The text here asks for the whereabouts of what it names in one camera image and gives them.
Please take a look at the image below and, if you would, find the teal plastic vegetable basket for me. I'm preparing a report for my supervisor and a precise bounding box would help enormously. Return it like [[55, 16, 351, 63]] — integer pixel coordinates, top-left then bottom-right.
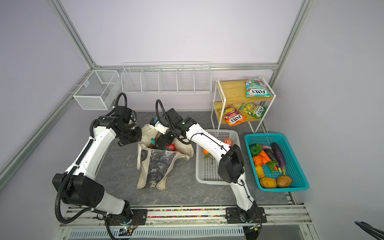
[[245, 133, 309, 192]]

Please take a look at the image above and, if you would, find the small white mesh wall basket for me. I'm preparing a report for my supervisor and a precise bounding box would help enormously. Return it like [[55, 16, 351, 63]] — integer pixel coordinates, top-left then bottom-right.
[[74, 70, 122, 111]]

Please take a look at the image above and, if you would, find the white plastic fruit basket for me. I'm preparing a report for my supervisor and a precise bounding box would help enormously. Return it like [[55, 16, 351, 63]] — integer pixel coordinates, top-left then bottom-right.
[[196, 129, 241, 186]]

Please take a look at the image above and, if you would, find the purple eggplant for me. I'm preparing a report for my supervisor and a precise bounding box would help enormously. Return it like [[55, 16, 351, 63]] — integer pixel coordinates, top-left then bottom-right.
[[271, 143, 287, 175]]

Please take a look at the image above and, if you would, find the white wire two-tier shelf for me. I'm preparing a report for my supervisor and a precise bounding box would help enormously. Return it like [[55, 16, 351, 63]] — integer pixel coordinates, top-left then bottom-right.
[[210, 76, 277, 134]]

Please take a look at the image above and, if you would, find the brown potato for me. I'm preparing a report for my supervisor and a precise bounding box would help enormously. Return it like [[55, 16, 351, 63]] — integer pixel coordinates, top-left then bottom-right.
[[276, 175, 293, 188]]

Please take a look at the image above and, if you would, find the yellow orange squash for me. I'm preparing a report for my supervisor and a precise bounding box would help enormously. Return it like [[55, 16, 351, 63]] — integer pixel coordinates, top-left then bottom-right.
[[259, 177, 277, 189]]

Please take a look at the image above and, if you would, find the teal Fox's candy bag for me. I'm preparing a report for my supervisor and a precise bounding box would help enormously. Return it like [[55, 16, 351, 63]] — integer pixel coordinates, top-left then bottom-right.
[[245, 78, 271, 98]]

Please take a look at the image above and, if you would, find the long white wire wall basket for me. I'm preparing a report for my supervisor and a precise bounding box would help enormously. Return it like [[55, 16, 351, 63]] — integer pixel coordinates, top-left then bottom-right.
[[121, 62, 212, 94]]

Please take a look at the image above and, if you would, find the green Fox's candy bag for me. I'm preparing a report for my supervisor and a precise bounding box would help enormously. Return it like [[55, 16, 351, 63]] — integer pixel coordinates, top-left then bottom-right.
[[239, 103, 268, 119]]

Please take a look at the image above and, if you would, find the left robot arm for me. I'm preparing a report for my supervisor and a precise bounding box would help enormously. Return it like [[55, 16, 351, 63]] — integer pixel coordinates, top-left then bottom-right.
[[52, 93, 142, 225]]

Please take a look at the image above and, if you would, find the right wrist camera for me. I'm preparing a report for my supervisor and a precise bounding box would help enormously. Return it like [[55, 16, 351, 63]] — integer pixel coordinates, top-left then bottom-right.
[[150, 118, 169, 135]]

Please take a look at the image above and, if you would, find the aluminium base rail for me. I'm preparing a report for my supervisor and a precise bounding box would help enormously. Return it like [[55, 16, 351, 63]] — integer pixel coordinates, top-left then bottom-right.
[[54, 205, 319, 240]]

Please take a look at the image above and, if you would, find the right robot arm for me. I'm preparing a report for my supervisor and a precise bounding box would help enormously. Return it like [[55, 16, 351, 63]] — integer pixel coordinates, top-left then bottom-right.
[[150, 99, 267, 224]]

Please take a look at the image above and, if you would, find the red apple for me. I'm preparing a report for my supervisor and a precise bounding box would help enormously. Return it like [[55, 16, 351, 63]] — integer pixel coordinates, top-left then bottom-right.
[[168, 144, 176, 151], [223, 139, 233, 146]]

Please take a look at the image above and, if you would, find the orange carrot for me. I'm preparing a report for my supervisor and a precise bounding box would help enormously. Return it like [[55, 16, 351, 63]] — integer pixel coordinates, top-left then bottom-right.
[[259, 151, 272, 165]]

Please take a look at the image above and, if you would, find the green bell pepper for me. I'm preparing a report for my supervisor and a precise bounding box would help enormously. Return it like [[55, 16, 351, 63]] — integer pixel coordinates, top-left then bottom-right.
[[249, 144, 263, 158]]

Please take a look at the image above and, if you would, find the yellow lemon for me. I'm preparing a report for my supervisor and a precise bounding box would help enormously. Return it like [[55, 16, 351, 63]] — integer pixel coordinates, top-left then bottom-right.
[[255, 166, 265, 179]]

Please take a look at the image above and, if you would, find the cream canvas grocery bag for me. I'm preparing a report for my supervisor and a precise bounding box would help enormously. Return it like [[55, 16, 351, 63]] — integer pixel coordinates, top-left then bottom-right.
[[137, 124, 195, 191]]

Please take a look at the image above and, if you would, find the orange Fox's candy bag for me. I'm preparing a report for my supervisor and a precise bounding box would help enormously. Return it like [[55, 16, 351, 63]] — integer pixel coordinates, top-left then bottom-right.
[[216, 105, 247, 127]]

